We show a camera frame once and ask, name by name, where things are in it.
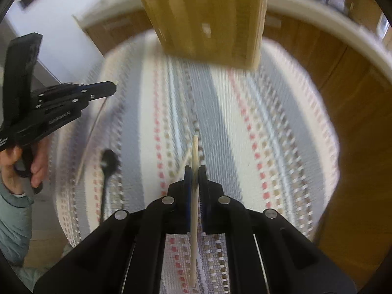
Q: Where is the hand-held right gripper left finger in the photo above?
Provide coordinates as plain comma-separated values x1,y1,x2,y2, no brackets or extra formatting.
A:
33,165,195,294

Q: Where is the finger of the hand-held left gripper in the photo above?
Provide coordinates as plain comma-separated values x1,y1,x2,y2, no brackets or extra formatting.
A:
35,97,93,111
37,81,118,99

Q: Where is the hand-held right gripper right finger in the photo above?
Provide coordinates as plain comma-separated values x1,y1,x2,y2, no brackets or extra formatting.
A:
198,165,357,294

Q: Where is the wooden chopstick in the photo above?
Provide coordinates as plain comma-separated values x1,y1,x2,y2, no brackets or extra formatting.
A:
75,80,120,186
188,135,200,287

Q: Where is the yellow plastic utensil basket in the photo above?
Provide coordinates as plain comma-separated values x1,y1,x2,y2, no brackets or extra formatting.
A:
140,0,270,70

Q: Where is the person's left forearm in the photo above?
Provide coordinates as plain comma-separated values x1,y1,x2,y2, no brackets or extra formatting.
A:
0,174,35,285

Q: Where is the person's left hand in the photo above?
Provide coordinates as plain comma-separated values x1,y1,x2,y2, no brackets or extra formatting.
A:
0,137,50,196

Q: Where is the black spoon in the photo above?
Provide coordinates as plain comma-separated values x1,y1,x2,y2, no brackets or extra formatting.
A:
99,149,121,225

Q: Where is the striped woven tablecloth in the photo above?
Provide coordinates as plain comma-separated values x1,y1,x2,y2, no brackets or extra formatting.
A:
50,31,341,294

